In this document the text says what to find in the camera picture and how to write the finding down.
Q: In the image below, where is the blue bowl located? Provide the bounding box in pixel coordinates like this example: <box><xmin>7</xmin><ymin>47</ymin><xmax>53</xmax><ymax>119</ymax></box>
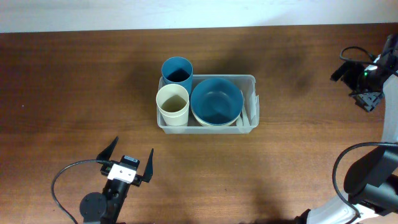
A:
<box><xmin>190</xmin><ymin>78</ymin><xmax>243</xmax><ymax>116</ymax></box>

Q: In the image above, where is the white plastic fork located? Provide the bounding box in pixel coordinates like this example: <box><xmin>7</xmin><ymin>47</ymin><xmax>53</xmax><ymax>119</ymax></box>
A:
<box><xmin>241</xmin><ymin>91</ymin><xmax>250</xmax><ymax>126</ymax></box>

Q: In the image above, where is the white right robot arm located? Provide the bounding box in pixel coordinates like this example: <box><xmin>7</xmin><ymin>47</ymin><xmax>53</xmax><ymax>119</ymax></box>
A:
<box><xmin>294</xmin><ymin>34</ymin><xmax>397</xmax><ymax>224</ymax></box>

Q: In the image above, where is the blue cup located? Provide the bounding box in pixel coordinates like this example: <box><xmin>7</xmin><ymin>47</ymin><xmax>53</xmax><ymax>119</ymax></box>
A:
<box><xmin>161</xmin><ymin>57</ymin><xmax>193</xmax><ymax>95</ymax></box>

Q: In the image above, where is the cream cup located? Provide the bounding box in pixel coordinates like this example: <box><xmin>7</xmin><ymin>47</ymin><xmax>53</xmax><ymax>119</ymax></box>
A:
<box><xmin>155</xmin><ymin>84</ymin><xmax>190</xmax><ymax>126</ymax></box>

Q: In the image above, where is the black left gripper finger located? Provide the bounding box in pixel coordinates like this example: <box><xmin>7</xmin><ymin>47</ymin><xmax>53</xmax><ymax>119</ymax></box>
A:
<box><xmin>142</xmin><ymin>149</ymin><xmax>154</xmax><ymax>183</ymax></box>
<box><xmin>96</xmin><ymin>136</ymin><xmax>119</xmax><ymax>161</ymax></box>

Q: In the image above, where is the clear plastic storage container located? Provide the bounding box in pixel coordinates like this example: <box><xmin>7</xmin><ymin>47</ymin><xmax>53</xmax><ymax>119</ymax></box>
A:
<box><xmin>157</xmin><ymin>74</ymin><xmax>260</xmax><ymax>134</ymax></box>

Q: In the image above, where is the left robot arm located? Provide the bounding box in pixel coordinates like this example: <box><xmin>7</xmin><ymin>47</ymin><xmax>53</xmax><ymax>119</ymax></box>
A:
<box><xmin>80</xmin><ymin>138</ymin><xmax>154</xmax><ymax>224</ymax></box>

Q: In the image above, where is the white plastic spoon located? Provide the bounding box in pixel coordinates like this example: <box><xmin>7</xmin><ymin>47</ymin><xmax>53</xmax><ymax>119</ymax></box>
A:
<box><xmin>236</xmin><ymin>114</ymin><xmax>243</xmax><ymax>127</ymax></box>

